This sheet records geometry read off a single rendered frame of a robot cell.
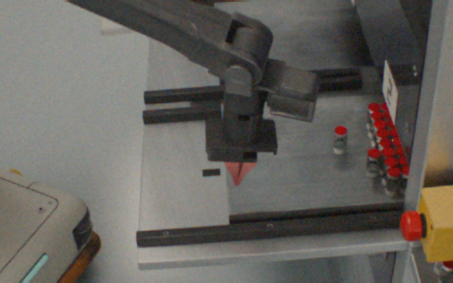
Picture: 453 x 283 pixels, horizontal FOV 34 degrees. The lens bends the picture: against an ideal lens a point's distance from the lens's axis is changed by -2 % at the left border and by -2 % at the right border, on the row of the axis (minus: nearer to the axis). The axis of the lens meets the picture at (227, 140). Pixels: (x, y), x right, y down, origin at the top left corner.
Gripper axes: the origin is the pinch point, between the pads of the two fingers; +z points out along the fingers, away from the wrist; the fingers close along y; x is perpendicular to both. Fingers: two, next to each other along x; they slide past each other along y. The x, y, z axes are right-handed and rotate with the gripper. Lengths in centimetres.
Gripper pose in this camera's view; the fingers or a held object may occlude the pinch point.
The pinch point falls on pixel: (236, 178)
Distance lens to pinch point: 113.3
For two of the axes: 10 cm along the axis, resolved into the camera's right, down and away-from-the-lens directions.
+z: -0.6, 7.5, 6.5
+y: 10.0, 0.2, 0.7
